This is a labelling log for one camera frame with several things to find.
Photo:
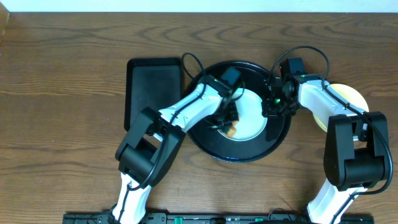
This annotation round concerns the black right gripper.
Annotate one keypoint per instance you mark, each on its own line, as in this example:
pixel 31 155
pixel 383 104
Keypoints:
pixel 268 110

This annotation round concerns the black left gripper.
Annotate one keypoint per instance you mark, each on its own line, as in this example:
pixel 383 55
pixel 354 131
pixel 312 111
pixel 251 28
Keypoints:
pixel 226 117

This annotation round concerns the green and orange sponge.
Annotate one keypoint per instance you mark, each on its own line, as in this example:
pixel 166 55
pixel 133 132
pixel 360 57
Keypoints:
pixel 232 129

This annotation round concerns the light blue plate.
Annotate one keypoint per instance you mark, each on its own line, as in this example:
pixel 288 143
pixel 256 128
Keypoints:
pixel 251 121

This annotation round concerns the yellow plate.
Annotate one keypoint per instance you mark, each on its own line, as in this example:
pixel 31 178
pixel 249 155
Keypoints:
pixel 351 96

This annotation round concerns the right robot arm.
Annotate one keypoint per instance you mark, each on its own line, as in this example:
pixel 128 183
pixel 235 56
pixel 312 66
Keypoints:
pixel 357 159

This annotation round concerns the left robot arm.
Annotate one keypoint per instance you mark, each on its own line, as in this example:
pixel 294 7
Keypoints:
pixel 153 140

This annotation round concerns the round black tray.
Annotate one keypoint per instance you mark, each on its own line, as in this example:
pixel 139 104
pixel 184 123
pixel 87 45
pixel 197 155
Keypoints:
pixel 216 145

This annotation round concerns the black rectangular tray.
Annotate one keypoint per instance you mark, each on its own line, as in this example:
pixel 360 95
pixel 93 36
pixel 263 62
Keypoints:
pixel 151 82

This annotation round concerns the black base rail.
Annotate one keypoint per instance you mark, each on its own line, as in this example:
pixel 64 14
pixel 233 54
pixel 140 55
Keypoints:
pixel 163 218

